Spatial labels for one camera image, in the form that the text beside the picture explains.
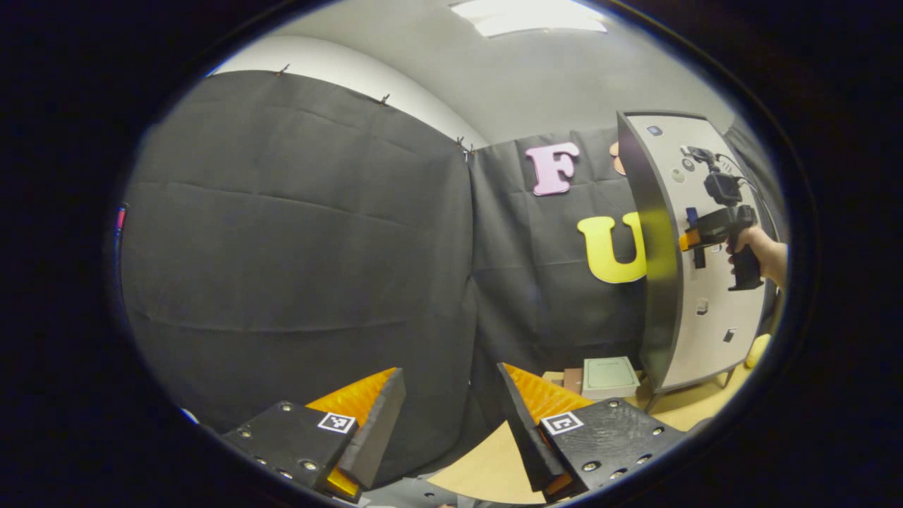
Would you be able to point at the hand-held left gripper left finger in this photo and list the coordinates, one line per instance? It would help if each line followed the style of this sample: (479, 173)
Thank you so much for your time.
(377, 430)

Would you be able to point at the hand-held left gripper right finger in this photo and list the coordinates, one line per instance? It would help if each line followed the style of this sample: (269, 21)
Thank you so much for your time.
(522, 430)

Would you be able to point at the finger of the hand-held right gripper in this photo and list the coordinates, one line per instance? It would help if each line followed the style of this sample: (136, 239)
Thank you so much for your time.
(690, 240)

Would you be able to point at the dark grey cabinet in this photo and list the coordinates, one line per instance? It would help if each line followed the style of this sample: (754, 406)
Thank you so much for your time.
(656, 282)

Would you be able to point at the white cabinet door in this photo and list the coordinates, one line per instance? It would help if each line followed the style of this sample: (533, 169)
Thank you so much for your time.
(712, 324)

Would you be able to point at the brown book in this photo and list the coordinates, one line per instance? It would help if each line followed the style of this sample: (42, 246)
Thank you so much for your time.
(573, 381)

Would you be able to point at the black backdrop cloth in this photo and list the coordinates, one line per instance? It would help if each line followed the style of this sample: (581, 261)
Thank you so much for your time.
(296, 247)

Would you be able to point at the long ceiling light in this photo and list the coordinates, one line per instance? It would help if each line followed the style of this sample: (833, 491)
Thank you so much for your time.
(529, 15)

